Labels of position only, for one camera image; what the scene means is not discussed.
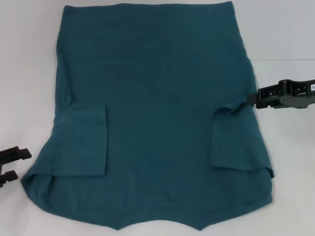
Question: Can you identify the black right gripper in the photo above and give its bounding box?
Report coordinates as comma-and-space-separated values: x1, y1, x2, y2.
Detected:
247, 78, 315, 110

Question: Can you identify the teal blue t-shirt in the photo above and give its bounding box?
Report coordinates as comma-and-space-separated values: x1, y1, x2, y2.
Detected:
21, 1, 275, 232

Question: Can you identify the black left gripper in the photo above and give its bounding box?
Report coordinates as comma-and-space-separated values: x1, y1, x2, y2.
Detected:
0, 146, 32, 189

